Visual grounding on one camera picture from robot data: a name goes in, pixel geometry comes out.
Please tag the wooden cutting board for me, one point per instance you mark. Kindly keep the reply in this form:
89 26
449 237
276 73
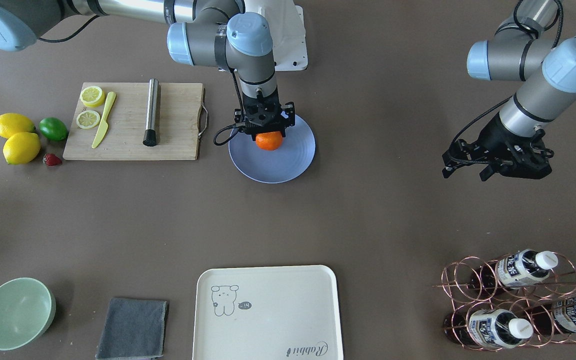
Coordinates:
177 126

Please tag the cream rabbit tray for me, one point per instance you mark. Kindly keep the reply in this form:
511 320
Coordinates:
268 313

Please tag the yellow plastic knife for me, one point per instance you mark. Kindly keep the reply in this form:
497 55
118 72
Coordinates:
103 125

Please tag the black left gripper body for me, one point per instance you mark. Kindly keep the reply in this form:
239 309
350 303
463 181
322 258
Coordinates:
494 134

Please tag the yellow lemon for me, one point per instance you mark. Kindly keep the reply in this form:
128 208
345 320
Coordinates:
21 148
14 122

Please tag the grey folded cloth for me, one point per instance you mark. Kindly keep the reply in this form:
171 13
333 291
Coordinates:
134 329

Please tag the orange fruit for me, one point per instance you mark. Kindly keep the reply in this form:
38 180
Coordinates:
269 141

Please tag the green bowl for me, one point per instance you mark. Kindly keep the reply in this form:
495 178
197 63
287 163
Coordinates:
27 309

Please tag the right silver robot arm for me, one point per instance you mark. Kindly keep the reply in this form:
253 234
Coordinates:
222 34

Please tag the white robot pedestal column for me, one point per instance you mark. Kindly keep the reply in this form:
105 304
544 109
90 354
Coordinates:
288 32

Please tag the green lime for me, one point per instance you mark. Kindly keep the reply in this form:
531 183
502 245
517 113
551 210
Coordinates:
53 129

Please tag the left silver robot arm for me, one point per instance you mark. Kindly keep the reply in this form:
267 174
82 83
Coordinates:
518 52

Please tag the yellow lemon far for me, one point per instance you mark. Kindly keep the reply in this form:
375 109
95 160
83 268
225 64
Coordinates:
14 122

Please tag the copper wire bottle rack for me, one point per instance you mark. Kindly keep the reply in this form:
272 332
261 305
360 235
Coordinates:
560 285

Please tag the metal handled knife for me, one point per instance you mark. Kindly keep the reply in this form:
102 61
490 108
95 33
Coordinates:
152 110

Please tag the yellow lemon near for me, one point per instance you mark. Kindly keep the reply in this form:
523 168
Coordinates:
21 148

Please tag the blue plate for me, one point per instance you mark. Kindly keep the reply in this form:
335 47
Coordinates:
286 163

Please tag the dark tea bottle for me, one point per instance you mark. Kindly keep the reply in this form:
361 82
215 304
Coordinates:
487 329
555 318
519 269

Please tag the red strawberry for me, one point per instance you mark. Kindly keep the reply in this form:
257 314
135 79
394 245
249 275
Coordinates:
51 160

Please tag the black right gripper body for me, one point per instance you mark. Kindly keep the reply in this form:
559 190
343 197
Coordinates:
288 111

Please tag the lemon half slice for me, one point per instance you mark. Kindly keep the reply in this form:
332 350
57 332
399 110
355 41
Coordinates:
92 96
88 119

